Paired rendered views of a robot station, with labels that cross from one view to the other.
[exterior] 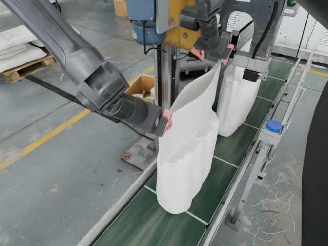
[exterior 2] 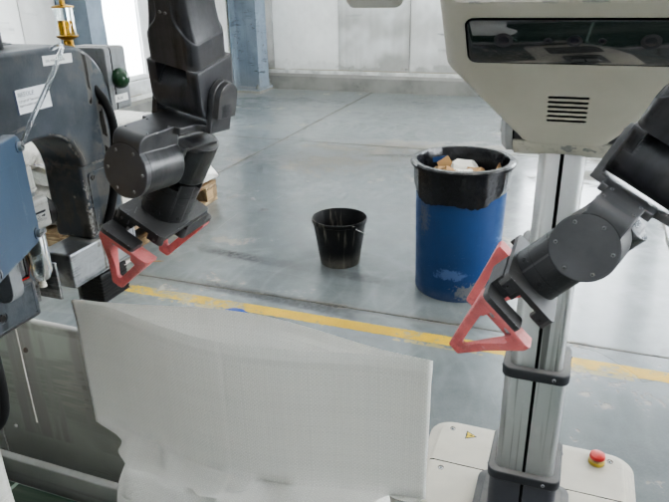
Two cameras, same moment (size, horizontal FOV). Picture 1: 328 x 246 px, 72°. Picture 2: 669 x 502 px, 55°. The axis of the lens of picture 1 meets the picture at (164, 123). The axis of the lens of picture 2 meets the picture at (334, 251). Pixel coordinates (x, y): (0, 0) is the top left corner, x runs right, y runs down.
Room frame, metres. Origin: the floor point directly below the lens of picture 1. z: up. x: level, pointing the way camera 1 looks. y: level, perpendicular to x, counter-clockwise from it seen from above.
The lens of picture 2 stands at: (0.76, 0.58, 1.41)
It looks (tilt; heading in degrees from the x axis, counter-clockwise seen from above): 23 degrees down; 257
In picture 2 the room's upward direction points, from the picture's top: 1 degrees counter-clockwise
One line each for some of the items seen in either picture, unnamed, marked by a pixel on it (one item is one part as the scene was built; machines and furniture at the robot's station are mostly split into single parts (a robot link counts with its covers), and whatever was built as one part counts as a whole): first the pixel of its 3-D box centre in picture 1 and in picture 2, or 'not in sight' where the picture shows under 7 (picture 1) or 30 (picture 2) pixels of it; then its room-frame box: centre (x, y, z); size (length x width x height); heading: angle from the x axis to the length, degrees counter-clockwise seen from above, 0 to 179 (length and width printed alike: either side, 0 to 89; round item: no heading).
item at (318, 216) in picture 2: not in sight; (339, 239); (0.00, -2.52, 0.13); 0.30 x 0.30 x 0.26
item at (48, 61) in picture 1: (32, 54); not in sight; (3.21, 1.95, 0.07); 1.20 x 0.82 x 0.14; 146
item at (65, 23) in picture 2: not in sight; (65, 21); (0.90, -0.40, 1.37); 0.03 x 0.02 x 0.03; 146
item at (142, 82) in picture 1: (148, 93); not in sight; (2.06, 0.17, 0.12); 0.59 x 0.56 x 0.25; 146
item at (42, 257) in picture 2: not in sight; (36, 256); (0.95, -0.20, 1.11); 0.03 x 0.03 x 0.06
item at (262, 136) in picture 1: (271, 132); not in sight; (0.71, -0.46, 0.81); 0.08 x 0.08 x 0.06; 56
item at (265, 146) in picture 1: (247, 188); not in sight; (0.71, -0.46, 0.39); 0.03 x 0.03 x 0.78; 56
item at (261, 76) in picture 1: (255, 74); (109, 275); (0.90, -0.40, 0.98); 0.09 x 0.05 x 0.05; 56
